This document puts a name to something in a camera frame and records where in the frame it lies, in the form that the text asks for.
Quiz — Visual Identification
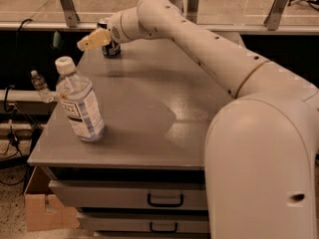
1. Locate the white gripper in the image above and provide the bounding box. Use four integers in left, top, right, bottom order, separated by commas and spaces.
77, 8, 147, 51

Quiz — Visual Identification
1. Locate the right metal bracket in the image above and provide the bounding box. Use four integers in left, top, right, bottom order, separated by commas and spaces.
264, 0, 288, 31

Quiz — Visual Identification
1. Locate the grey drawer cabinet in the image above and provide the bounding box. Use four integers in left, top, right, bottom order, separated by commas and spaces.
29, 40, 231, 239

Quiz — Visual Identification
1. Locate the large clear water bottle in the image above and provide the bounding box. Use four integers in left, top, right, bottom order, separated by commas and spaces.
55, 56, 105, 142

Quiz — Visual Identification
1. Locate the metal bracket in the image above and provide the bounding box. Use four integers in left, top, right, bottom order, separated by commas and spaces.
186, 0, 199, 23
264, 0, 288, 31
60, 0, 80, 28

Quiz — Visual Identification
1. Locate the small clear water bottle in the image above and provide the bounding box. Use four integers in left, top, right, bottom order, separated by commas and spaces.
31, 70, 54, 104

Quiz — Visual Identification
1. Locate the upper grey drawer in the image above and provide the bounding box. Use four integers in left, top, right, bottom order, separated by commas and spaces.
49, 180, 207, 210

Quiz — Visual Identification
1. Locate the lower grey drawer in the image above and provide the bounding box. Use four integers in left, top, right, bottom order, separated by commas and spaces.
77, 212, 209, 234

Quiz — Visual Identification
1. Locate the blue pepsi can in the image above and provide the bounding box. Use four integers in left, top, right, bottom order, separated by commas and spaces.
97, 19, 121, 59

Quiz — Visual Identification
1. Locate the green object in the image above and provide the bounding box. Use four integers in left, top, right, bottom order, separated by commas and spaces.
52, 31, 63, 50

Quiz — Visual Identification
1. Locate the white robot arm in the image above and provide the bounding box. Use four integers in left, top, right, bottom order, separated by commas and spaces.
78, 0, 319, 239

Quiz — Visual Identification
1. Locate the black cable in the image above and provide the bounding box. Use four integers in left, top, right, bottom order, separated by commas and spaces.
2, 18, 34, 115

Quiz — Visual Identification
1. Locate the left metal bracket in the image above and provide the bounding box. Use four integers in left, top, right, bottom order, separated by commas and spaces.
60, 0, 80, 28

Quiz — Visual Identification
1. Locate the grey drawer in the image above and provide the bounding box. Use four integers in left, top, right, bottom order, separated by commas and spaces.
77, 212, 209, 234
49, 180, 207, 210

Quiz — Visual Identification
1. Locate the middle metal bracket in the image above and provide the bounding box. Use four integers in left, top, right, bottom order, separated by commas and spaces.
186, 0, 199, 23

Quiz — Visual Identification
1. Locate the cardboard box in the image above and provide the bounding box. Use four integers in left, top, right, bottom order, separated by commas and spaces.
24, 167, 80, 232

